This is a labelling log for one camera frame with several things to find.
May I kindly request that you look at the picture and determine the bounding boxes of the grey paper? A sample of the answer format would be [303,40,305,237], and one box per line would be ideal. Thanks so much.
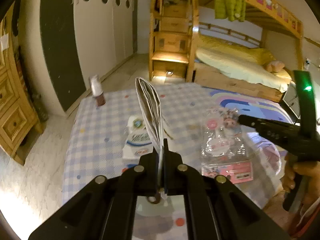
[135,77,164,188]

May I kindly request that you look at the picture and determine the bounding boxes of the white wardrobe with round holes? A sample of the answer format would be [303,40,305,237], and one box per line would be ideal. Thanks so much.
[73,0,133,87]

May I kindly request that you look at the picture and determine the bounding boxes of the small brown medicine bottle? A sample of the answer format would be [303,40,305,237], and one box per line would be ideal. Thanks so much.
[89,75,106,107]

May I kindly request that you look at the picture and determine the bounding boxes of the rainbow oval rug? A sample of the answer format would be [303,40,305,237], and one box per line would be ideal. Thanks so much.
[205,87,294,125]

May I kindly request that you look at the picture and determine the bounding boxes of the light green round card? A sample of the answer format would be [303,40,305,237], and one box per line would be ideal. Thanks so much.
[136,194,184,217]

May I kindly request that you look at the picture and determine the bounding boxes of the white bedside cabinet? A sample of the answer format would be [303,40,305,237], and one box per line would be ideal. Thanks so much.
[282,83,300,119]

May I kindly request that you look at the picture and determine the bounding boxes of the white milk carton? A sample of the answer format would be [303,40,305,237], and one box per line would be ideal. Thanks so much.
[122,115,153,167]

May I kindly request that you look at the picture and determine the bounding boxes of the wooden glass door cabinet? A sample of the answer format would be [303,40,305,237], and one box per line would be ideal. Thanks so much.
[1,4,43,165]

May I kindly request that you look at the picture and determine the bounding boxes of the wooden bunk bed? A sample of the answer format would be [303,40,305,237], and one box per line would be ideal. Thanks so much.
[192,0,303,102]

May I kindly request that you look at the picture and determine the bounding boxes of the clear cartoon toy package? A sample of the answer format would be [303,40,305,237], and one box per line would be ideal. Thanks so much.
[201,107,253,184]

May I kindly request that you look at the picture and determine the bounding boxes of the checkered cloth covered table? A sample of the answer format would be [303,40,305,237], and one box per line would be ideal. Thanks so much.
[62,82,291,240]

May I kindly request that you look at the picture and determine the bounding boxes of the pink plush toy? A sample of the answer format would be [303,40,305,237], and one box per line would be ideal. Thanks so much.
[264,60,285,73]

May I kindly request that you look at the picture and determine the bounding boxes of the yellow blanket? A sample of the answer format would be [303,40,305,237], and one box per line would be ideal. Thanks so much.
[197,35,275,65]

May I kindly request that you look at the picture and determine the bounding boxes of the wooden stair drawers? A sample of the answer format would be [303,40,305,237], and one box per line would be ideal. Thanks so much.
[149,0,199,82]

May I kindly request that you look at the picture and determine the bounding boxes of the green puffer jacket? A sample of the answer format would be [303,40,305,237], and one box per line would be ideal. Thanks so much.
[214,0,246,22]

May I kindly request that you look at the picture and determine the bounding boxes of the person's right hand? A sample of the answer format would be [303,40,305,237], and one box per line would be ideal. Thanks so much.
[281,154,319,210]

